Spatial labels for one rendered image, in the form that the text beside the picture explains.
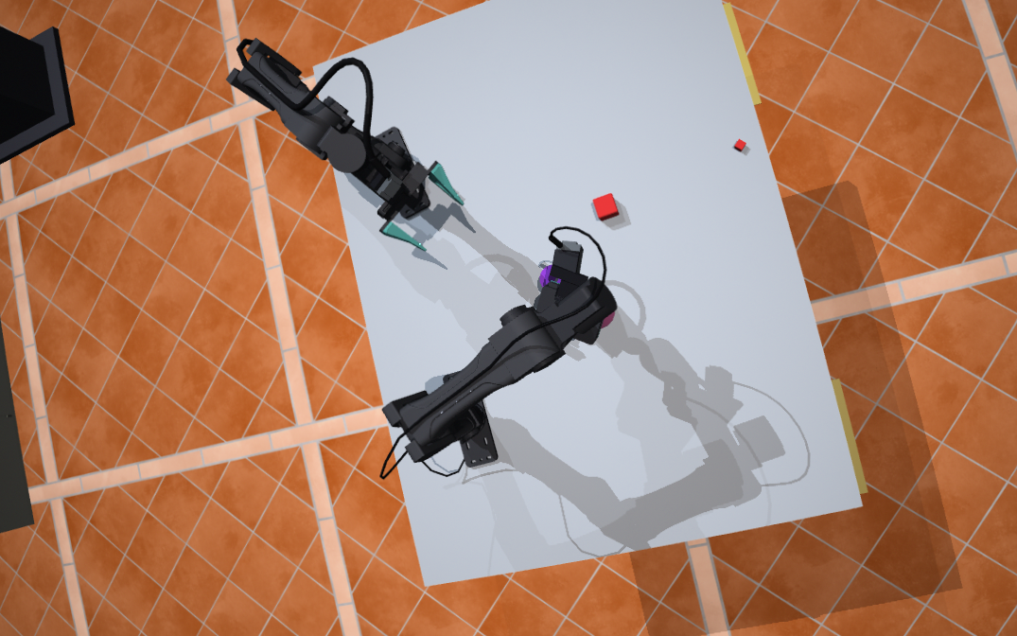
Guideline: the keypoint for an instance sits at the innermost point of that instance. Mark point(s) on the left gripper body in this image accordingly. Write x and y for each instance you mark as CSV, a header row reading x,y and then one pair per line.
x,y
411,181

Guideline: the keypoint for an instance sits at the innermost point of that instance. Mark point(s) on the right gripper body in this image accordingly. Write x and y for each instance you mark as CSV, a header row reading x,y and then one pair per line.
x,y
564,267

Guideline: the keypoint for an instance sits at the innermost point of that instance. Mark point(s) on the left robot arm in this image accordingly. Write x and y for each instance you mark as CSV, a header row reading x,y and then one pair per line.
x,y
345,152

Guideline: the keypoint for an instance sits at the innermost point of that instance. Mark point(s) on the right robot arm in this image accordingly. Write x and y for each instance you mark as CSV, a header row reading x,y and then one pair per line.
x,y
429,418

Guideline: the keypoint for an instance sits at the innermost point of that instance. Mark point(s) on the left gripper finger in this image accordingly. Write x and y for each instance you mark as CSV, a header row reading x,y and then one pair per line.
x,y
438,174
395,232

